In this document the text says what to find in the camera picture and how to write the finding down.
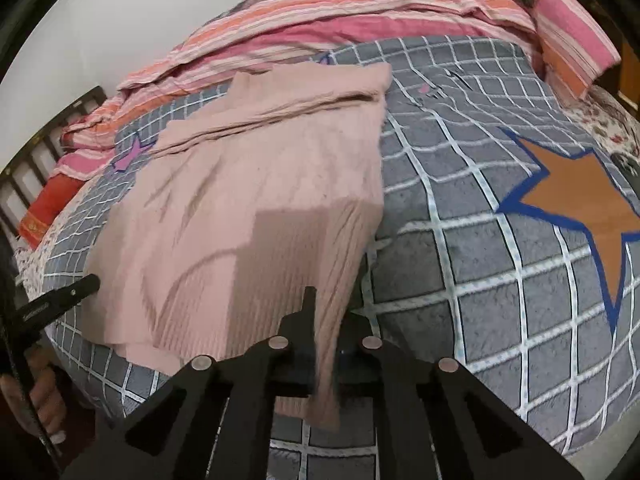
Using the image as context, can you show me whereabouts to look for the dark smartphone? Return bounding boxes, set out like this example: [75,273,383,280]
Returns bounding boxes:
[611,151,640,188]

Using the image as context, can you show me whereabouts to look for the brown wooden door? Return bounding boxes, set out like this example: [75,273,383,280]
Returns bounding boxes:
[616,35,640,108]

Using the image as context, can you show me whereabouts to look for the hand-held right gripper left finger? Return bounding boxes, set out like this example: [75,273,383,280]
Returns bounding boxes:
[60,286,321,480]

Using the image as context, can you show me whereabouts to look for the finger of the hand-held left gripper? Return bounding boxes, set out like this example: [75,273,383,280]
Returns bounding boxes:
[12,274,102,333]

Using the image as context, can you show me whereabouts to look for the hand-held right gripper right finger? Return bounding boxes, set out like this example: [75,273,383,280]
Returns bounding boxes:
[338,314,587,480]

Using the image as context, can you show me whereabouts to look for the pink knit sweater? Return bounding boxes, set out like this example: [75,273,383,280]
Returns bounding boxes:
[80,61,393,431]

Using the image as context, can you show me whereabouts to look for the pink striped quilt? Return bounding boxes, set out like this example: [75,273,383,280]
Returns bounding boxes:
[50,0,623,181]

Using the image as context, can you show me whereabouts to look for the red pillow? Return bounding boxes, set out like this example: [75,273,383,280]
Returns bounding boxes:
[17,174,85,252]

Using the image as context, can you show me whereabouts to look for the person's left hand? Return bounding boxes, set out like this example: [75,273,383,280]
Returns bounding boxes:
[0,346,68,446]

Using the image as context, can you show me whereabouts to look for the dark wooden headboard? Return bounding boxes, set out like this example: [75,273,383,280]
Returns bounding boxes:
[0,85,108,243]

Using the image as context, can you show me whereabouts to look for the grey checked star blanket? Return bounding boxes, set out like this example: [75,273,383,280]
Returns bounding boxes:
[42,35,640,480]

